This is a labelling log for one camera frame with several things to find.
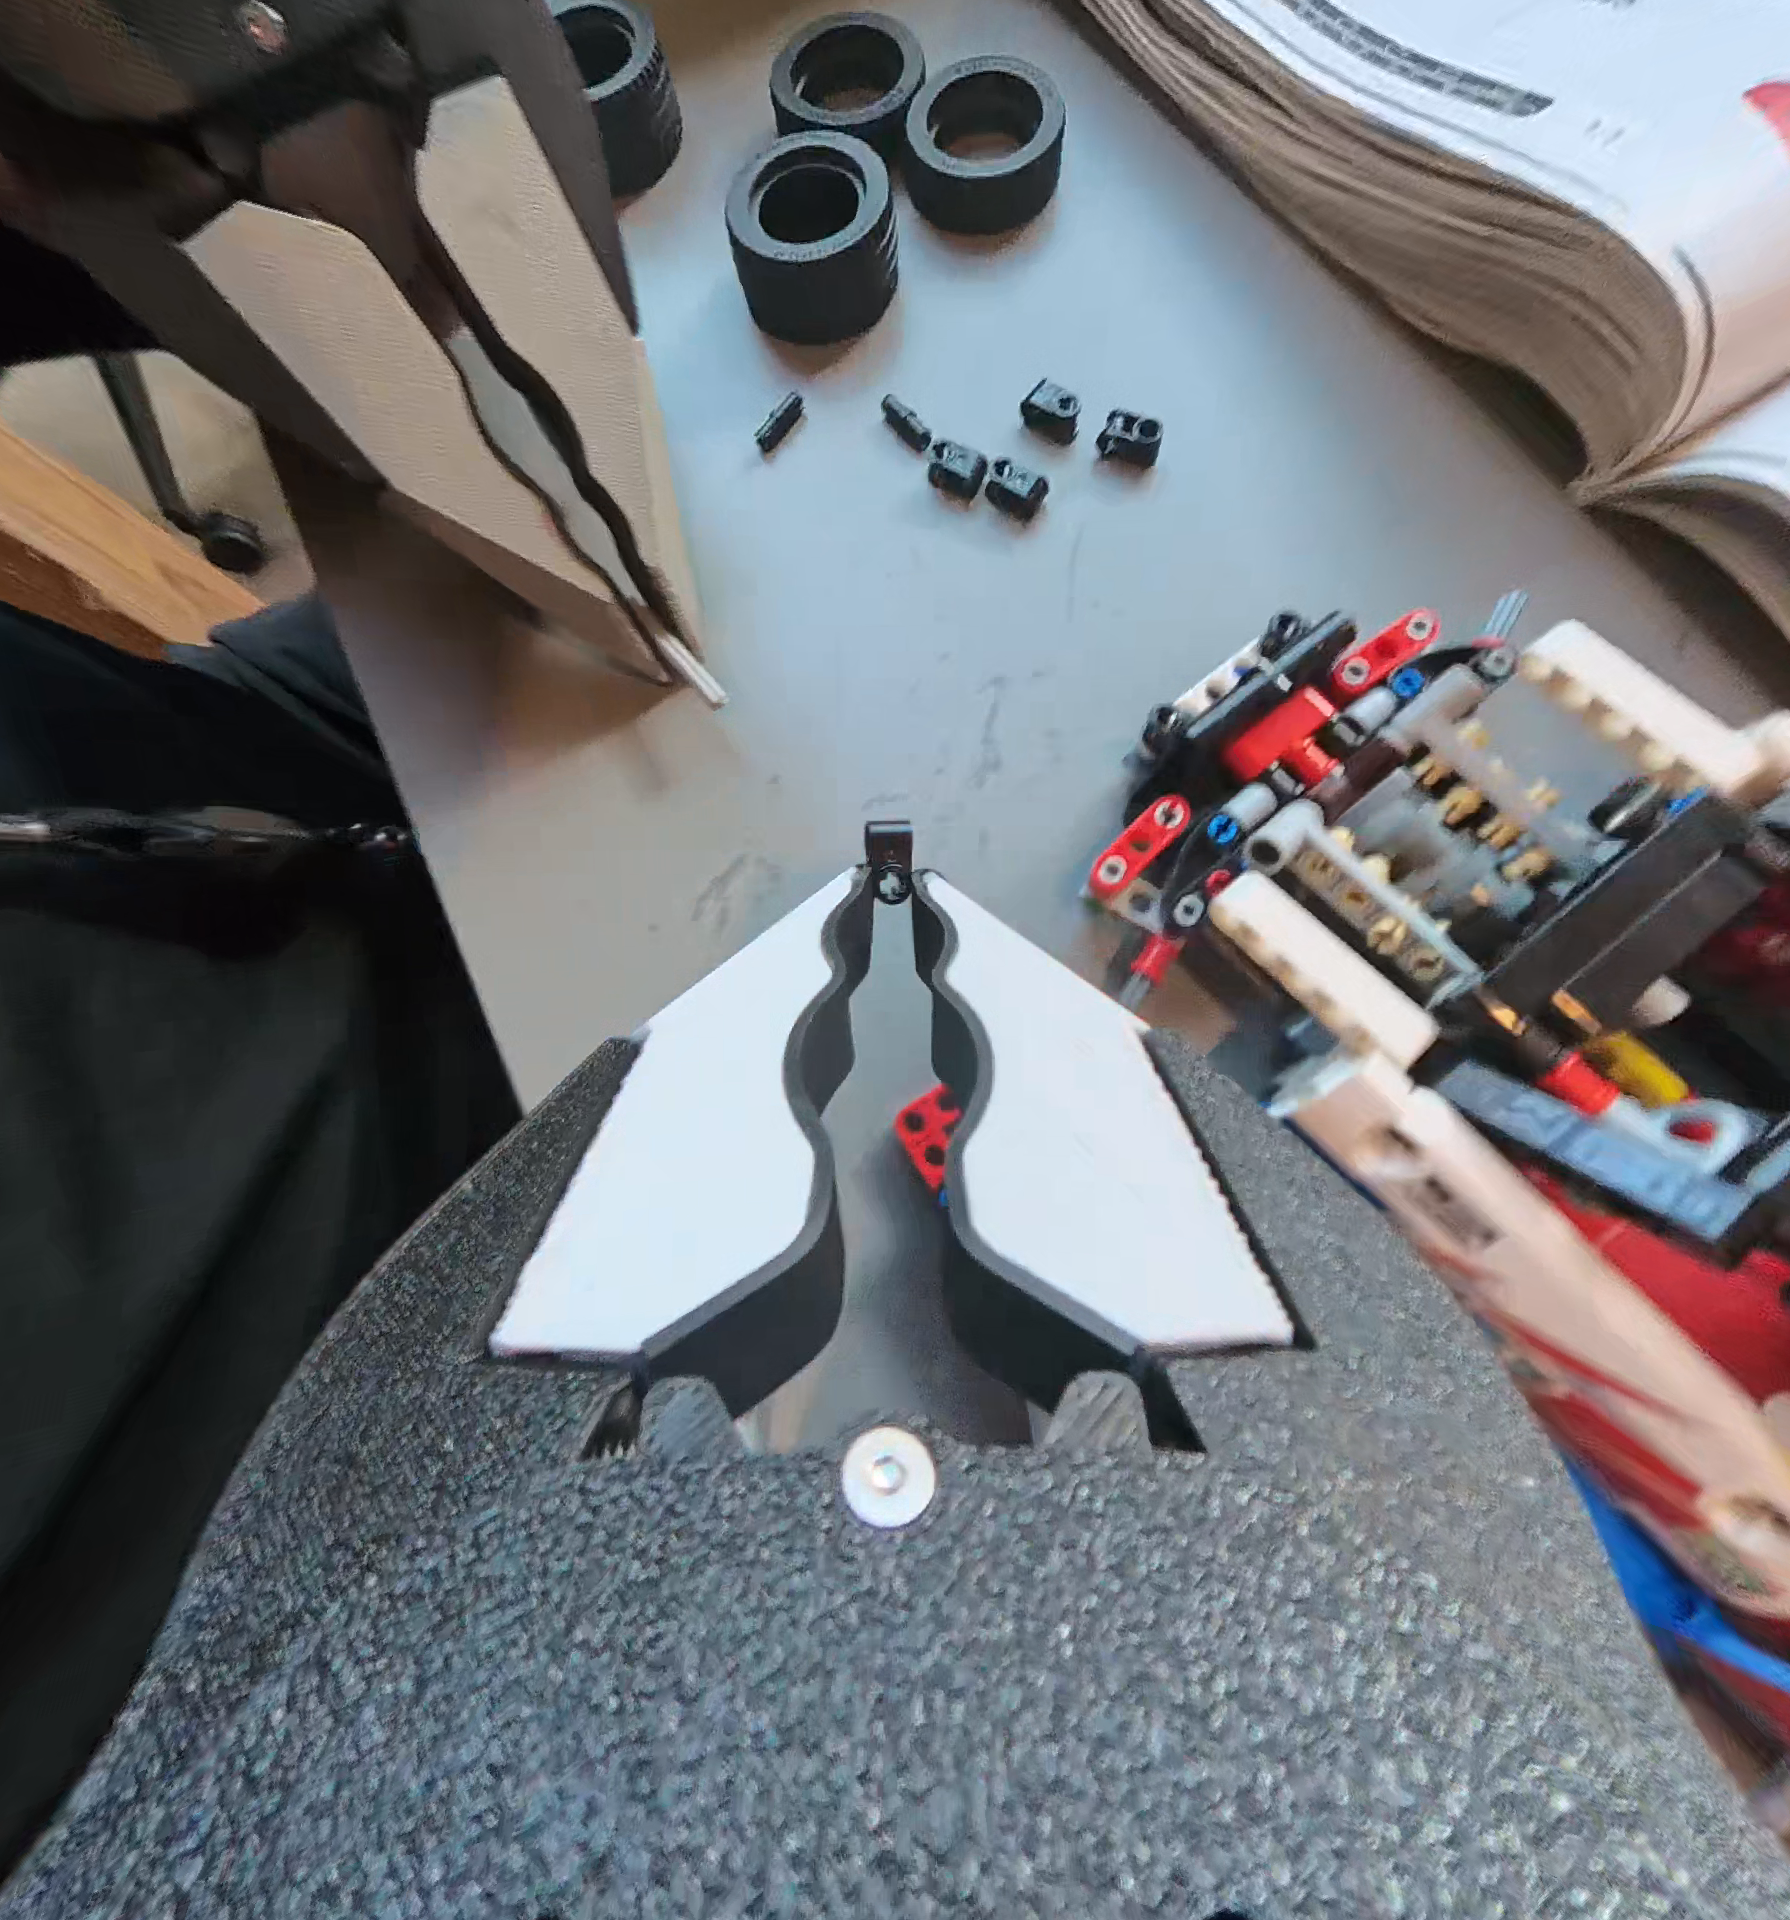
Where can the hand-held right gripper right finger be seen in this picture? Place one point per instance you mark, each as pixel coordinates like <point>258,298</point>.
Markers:
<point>1105,1185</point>

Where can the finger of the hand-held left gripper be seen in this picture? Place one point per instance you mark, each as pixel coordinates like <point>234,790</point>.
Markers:
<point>551,301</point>
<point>354,360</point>

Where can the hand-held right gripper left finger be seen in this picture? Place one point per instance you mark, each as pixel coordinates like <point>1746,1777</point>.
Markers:
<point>671,1201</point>

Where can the red angled brick beam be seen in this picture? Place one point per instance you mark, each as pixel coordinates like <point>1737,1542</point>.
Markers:
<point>925,1125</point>

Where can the small black brick piece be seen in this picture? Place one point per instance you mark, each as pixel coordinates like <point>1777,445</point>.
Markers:
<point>1129,435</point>
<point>889,863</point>
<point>956,469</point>
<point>1014,488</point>
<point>1050,410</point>

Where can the grey axle rod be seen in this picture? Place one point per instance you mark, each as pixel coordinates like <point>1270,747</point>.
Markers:
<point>697,679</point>

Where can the toy brick race car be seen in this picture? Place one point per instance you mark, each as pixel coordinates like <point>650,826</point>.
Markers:
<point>1434,900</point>

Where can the person's dark trousers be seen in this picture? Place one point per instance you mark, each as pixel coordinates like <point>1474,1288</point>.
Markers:
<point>295,675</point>

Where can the wooden panel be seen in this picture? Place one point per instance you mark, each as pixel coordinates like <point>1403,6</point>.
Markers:
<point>54,524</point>

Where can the person's black jacket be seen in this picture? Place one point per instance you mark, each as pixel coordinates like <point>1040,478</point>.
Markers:
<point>161,1201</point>

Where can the open building instruction booklet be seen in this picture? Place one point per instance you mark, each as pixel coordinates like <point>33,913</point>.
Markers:
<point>1434,150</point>

